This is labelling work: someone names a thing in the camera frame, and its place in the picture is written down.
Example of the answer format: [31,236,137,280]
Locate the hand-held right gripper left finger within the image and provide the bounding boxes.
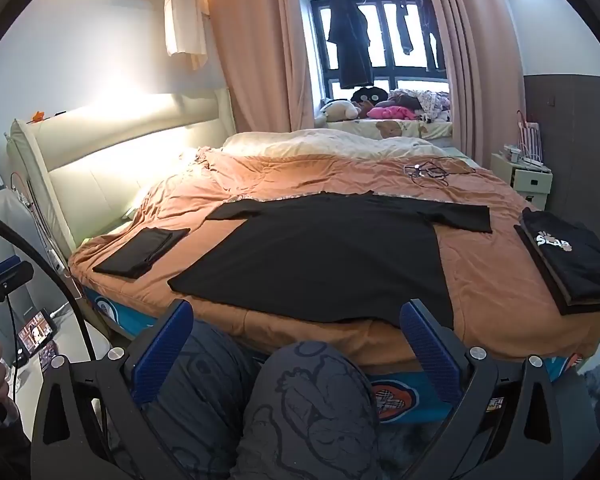
[30,299,196,480]

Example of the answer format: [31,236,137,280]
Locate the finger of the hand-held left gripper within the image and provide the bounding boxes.
[0,255,35,306]

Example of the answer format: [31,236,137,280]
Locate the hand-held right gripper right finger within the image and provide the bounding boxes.
[399,298,588,480]

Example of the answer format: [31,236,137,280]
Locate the black T-shirt with patterned shoulders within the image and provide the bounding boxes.
[167,191,493,331]

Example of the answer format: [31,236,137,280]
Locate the person's left forearm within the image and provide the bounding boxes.
[0,405,32,480]

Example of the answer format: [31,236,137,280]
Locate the phone with lit screen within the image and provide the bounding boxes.
[17,308,57,358]

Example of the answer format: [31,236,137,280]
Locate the teal printed bed sheet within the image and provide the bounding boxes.
[77,280,588,423]

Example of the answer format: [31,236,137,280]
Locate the orange duvet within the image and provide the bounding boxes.
[69,147,600,366]

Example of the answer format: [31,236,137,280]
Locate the folded black garment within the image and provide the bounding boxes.
[92,227,191,279]

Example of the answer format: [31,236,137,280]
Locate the grey patterned pants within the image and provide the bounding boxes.
[107,319,383,480]

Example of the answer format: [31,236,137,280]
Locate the folded dark garment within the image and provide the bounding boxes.
[513,224,600,317]

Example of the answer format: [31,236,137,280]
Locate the stack of folded black shirts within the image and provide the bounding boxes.
[519,208,600,306]

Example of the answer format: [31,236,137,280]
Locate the white nightstand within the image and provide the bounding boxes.
[490,152,553,211]

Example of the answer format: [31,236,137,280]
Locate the cream blanket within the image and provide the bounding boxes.
[221,128,451,161]

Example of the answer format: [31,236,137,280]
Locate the striped bag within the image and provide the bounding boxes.
[517,110,543,163]

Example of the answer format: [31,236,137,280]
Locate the pink cloth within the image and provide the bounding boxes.
[368,105,406,121]

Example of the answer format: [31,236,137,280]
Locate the floral cloth pile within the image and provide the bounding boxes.
[390,89,452,122]

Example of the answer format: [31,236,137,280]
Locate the white plush toy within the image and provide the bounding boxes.
[314,99,361,122]

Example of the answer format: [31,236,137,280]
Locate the dark plush toy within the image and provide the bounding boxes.
[350,86,388,118]

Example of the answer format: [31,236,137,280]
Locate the pink curtain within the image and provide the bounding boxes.
[417,0,528,168]
[200,0,315,136]

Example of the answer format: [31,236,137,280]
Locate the white hanging shirt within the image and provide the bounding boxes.
[161,0,210,72]

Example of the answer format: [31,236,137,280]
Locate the dark hanging garment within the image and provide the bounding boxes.
[416,0,447,72]
[391,0,415,56]

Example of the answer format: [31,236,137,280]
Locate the black framed window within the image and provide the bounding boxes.
[307,0,451,103]

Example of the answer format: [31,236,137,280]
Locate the black hanging coat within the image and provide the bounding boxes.
[327,0,376,90]

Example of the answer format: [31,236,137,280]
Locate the thick black cable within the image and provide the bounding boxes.
[0,208,95,363]

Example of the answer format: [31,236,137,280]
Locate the grey furniture frame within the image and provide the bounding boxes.
[0,129,71,341]

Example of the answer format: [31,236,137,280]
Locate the tangled black cables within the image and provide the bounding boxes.
[404,159,476,187]

